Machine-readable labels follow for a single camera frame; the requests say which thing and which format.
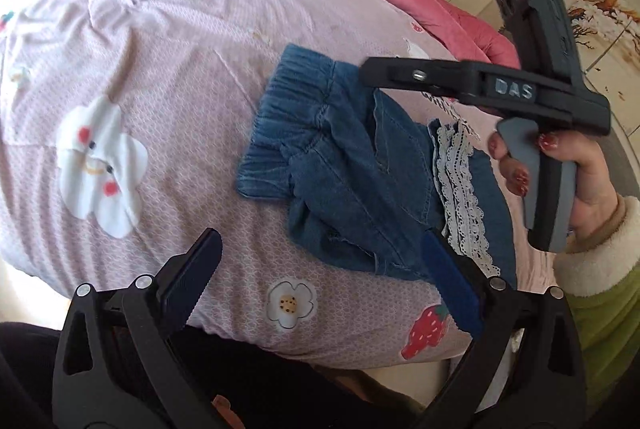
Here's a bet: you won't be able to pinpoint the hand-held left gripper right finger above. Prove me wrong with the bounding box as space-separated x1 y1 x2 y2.
421 229 587 429

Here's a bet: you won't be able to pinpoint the person's dark trousers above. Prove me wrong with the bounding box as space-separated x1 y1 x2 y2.
0 321 401 429

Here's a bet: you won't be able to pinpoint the blue denim pants lace trim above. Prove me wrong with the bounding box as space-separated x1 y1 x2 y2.
236 43 518 290

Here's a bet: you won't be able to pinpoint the person's right forearm green sleeve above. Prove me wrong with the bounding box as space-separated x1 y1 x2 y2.
552 194 640 410

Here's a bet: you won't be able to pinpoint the person's right hand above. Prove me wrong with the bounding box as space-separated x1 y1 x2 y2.
487 132 626 255

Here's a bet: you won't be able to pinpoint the floral wall picture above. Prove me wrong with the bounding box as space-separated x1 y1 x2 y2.
565 0 640 75

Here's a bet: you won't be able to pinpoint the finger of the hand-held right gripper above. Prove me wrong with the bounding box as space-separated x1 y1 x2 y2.
360 56 478 104

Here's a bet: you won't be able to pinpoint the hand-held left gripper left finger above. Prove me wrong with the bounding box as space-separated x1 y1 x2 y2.
52 227 223 429

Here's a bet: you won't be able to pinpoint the pink strawberry print bed sheet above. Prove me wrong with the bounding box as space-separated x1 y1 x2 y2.
0 0 566 370

